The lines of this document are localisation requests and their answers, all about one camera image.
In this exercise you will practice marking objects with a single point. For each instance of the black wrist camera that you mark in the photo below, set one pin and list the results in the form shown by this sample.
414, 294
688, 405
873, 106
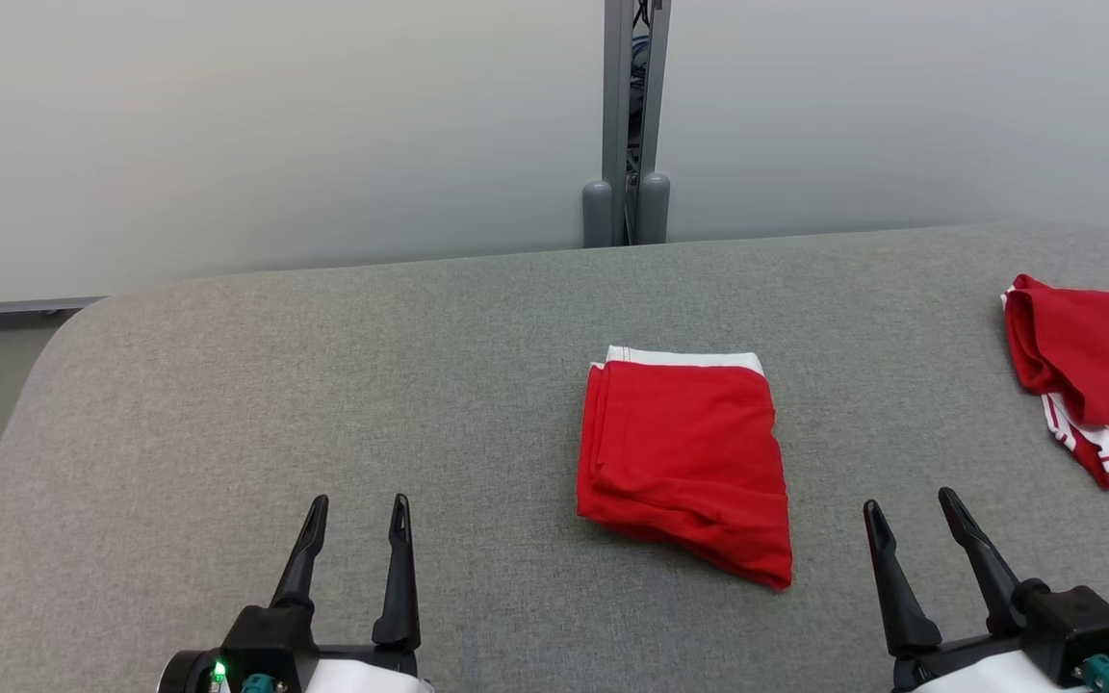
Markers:
266, 635
1070, 626

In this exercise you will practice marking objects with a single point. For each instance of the teal left camera connector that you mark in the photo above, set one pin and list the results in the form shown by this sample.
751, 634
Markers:
258, 684

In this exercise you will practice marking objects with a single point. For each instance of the grey partition base rail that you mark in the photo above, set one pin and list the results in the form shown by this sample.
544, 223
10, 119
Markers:
25, 305

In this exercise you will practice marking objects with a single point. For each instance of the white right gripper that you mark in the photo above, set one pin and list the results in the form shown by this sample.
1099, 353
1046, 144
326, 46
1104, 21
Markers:
978, 669

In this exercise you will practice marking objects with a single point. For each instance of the red white jersey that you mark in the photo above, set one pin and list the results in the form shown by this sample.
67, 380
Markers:
680, 452
1094, 356

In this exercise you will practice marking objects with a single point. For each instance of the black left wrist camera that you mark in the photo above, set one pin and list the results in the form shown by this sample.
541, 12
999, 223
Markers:
266, 635

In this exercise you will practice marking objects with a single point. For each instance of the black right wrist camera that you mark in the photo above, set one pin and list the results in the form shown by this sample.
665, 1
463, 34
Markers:
1070, 626

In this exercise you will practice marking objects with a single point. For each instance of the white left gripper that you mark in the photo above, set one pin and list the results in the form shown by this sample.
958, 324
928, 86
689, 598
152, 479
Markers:
372, 674

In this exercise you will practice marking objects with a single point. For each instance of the grey partition post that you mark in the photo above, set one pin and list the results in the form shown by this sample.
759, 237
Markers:
656, 202
617, 96

